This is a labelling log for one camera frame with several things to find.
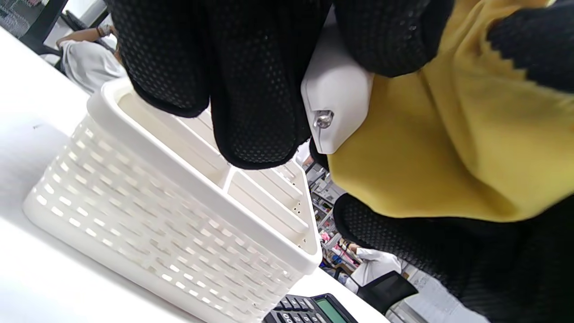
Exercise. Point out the yellow cleaning cloth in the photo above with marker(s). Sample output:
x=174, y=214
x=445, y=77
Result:
x=448, y=148

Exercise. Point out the person's left hand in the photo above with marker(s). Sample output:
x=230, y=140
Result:
x=251, y=67

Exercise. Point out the white plastic organizer basket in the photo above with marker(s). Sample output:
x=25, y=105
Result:
x=148, y=215

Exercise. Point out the person's right hand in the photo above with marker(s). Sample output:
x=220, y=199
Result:
x=493, y=269

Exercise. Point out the black calculator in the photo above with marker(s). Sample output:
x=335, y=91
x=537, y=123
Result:
x=314, y=312

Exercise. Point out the white remote control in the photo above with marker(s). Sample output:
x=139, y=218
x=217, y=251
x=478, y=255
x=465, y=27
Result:
x=338, y=94

